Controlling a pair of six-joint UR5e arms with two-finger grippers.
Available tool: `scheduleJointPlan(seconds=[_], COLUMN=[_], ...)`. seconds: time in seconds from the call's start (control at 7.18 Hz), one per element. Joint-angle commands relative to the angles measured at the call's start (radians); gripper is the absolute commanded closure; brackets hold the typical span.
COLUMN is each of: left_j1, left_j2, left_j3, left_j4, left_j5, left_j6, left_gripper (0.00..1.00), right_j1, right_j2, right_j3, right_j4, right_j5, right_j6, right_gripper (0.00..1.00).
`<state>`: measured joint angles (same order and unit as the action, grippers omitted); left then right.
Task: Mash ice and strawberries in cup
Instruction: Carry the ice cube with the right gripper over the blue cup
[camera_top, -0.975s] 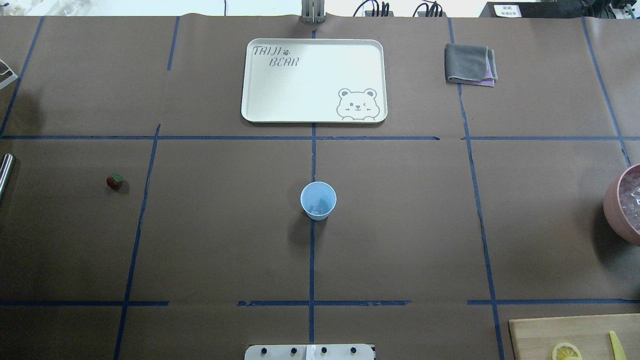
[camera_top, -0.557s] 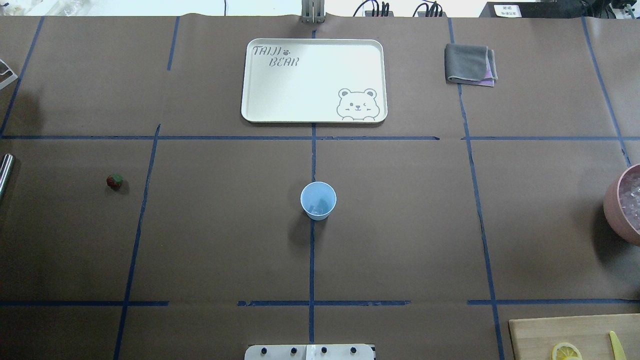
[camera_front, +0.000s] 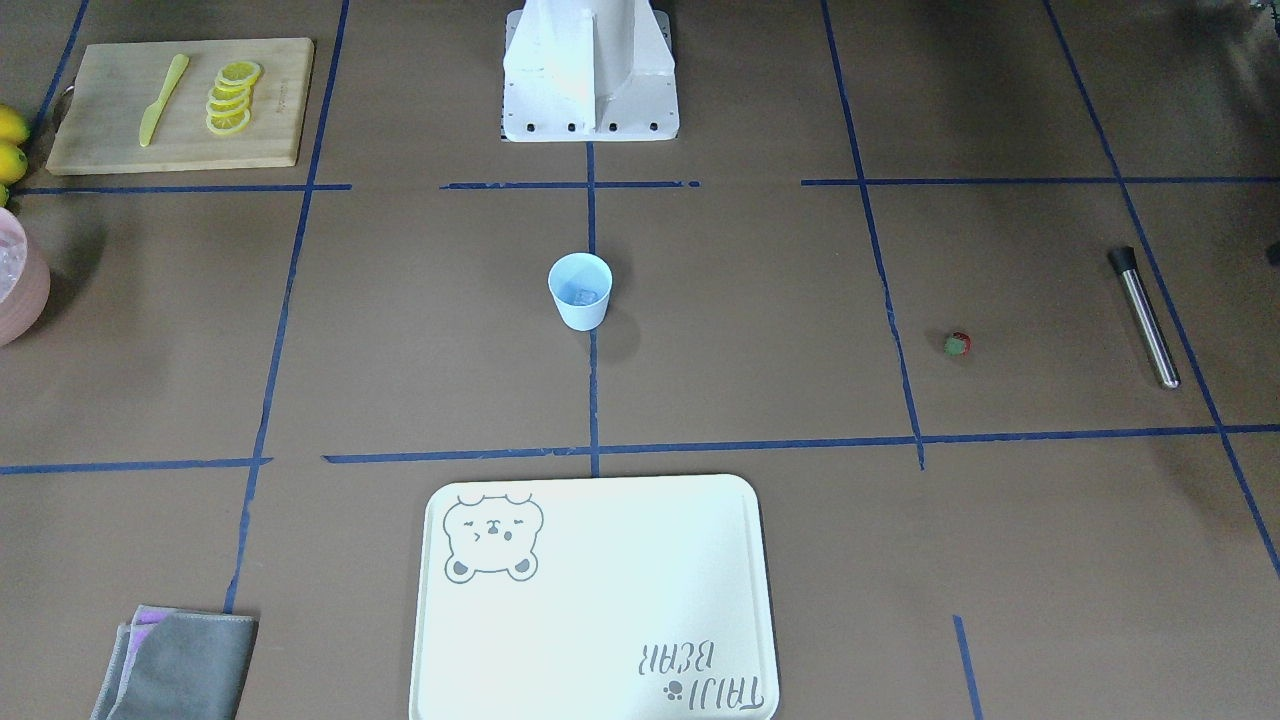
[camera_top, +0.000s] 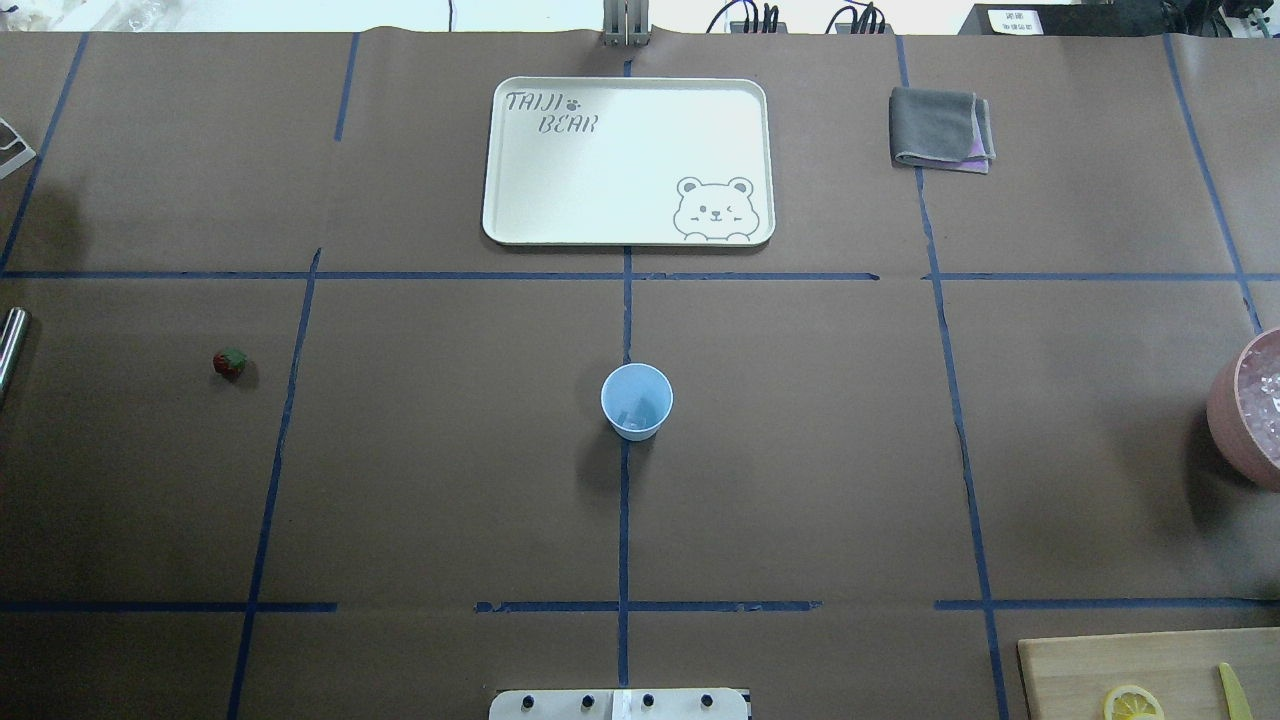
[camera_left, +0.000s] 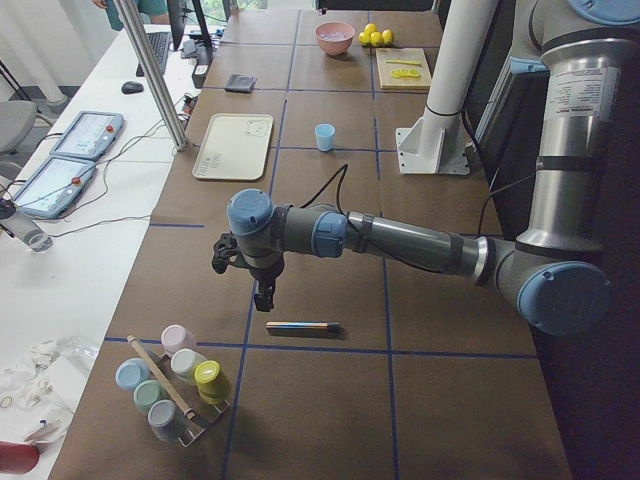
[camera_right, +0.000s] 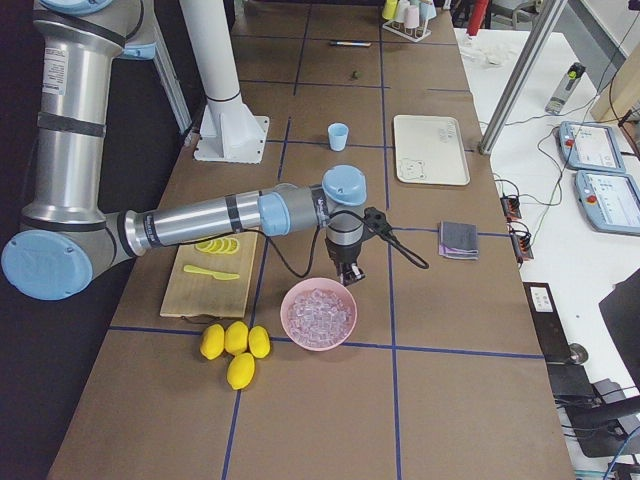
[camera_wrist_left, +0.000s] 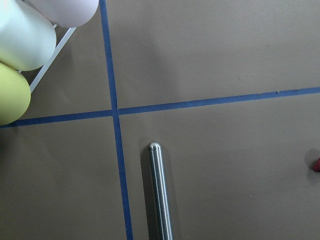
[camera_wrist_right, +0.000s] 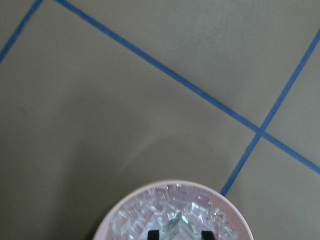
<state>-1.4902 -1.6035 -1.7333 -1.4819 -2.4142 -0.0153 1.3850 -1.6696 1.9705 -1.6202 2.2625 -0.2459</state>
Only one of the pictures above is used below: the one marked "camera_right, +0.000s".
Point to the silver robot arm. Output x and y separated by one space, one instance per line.
65 241

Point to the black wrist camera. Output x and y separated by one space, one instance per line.
375 220

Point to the cream bear tray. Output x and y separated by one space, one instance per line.
429 150

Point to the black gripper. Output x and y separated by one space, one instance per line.
341 253

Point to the lemon slices row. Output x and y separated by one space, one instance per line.
219 246

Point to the grey folded cloth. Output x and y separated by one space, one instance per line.
458 241

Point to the aluminium frame post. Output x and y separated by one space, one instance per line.
531 51

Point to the pink bowl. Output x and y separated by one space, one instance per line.
317 283

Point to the yellow lemon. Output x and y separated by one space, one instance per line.
236 338
212 342
241 371
259 342

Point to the teach pendant tablet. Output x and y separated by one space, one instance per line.
610 201
590 146

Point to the clear ice cubes pile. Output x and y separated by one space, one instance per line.
319 319

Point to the yellow plastic knife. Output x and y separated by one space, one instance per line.
217 275

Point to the light blue cup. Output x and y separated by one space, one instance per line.
338 136

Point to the grey water bottle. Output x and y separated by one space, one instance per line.
565 88

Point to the wooden cutting board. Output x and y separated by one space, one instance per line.
192 294

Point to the cup rack with cups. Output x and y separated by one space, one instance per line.
408 18

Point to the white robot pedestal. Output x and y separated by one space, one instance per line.
229 132

